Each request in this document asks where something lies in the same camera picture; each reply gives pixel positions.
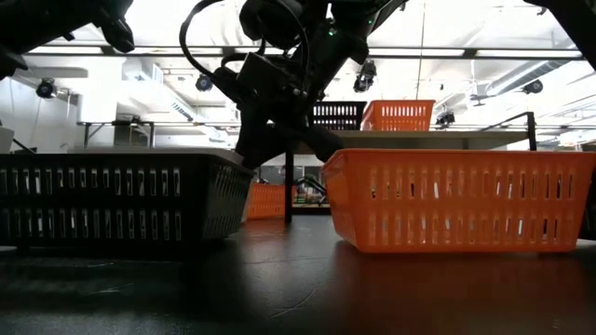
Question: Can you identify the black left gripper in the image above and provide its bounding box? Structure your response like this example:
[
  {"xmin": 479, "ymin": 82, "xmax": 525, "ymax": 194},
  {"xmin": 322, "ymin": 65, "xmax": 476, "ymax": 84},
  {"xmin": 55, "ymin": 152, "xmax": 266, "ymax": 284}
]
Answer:
[{"xmin": 0, "ymin": 0, "xmax": 136, "ymax": 80}]

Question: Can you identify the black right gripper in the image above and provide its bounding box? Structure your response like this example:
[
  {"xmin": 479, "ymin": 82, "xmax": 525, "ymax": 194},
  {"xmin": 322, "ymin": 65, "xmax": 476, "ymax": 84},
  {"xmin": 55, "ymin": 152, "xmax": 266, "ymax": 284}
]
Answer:
[{"xmin": 213, "ymin": 51, "xmax": 345, "ymax": 169}]

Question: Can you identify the orange slotted plastic basket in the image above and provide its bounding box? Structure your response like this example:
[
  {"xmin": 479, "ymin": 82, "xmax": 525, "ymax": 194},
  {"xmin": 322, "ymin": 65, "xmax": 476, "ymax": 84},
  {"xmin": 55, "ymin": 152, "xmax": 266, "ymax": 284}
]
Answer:
[
  {"xmin": 360, "ymin": 99, "xmax": 437, "ymax": 132},
  {"xmin": 320, "ymin": 148, "xmax": 596, "ymax": 255},
  {"xmin": 245, "ymin": 182, "xmax": 299, "ymax": 221}
]

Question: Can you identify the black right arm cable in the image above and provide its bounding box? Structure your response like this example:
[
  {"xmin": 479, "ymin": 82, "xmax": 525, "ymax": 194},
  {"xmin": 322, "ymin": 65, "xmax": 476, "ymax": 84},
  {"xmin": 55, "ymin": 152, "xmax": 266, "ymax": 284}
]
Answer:
[{"xmin": 179, "ymin": 0, "xmax": 243, "ymax": 94}]

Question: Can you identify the black background workstation frame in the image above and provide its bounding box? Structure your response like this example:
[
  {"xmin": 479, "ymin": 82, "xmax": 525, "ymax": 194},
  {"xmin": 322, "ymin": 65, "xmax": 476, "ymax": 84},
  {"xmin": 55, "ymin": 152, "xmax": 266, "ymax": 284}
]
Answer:
[{"xmin": 76, "ymin": 118, "xmax": 157, "ymax": 151}]

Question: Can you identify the black aluminium rig frame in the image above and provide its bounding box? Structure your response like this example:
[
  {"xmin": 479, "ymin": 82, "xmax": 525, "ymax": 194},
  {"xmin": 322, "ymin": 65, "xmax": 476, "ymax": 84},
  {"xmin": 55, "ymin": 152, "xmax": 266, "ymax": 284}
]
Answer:
[{"xmin": 22, "ymin": 44, "xmax": 586, "ymax": 60}]

